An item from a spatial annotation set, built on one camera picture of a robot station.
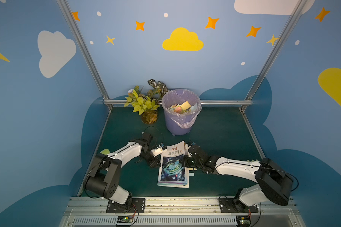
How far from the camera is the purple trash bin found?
33.0 inches

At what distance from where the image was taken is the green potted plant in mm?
906

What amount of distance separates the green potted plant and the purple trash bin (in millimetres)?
68
